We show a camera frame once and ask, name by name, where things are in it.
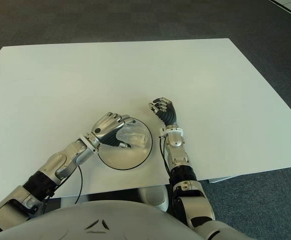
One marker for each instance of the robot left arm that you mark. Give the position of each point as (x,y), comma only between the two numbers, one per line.
(53,166)

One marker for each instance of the white rounded part under table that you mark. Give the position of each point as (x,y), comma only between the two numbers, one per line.
(153,197)

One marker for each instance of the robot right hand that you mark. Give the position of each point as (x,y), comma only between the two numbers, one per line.
(169,113)

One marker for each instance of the clear plastic water bottle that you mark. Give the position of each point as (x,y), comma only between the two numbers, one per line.
(135,136)

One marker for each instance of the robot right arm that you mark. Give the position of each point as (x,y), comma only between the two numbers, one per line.
(183,162)

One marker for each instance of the white floor-level board edge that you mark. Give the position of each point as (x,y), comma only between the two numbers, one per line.
(290,8)

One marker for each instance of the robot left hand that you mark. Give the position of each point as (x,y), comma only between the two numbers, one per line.
(108,128)

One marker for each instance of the grey robot torso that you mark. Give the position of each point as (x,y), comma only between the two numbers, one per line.
(98,222)

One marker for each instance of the white plate with black rim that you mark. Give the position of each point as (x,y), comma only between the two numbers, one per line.
(126,157)

